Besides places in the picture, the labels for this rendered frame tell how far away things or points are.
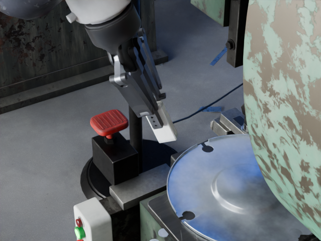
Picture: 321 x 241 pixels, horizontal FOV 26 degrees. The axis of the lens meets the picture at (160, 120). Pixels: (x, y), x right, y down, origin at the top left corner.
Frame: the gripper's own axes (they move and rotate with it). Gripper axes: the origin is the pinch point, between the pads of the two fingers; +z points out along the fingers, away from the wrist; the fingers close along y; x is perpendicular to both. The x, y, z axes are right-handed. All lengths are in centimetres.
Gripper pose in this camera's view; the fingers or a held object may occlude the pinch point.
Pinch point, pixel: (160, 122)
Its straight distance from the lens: 106.8
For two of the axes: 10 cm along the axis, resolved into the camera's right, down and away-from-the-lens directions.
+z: 3.6, 7.5, 5.5
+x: 9.1, -1.7, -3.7
